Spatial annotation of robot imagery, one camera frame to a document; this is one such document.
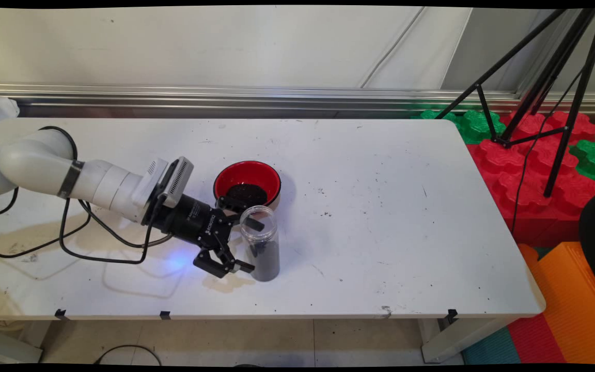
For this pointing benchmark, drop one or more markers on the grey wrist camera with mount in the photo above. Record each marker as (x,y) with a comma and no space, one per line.
(178,181)

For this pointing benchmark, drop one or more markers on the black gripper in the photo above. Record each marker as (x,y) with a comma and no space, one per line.
(191,219)

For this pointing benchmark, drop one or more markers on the orange foam block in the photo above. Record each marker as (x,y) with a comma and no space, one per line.
(571,310)

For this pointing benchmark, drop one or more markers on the white table leg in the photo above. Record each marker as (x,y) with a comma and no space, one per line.
(8,349)
(457,338)

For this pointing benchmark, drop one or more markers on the green foam building block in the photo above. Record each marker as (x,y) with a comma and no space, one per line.
(475,126)
(594,160)

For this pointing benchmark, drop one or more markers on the red floor mat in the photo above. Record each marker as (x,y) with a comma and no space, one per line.
(535,341)

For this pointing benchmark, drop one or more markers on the clear plastic jar black seeds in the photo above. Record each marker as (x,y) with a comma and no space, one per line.
(266,258)

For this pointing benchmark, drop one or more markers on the black tape piece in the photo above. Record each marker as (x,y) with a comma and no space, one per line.
(165,314)
(61,313)
(451,315)

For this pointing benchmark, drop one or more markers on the black tripod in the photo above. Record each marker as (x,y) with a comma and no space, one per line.
(579,98)

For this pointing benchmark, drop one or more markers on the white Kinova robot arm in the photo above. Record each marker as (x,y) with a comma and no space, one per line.
(34,163)

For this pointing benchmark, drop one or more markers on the teal floor mat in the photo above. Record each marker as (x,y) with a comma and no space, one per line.
(491,349)

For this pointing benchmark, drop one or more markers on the red and black bowl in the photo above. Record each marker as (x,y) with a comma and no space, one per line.
(248,175)

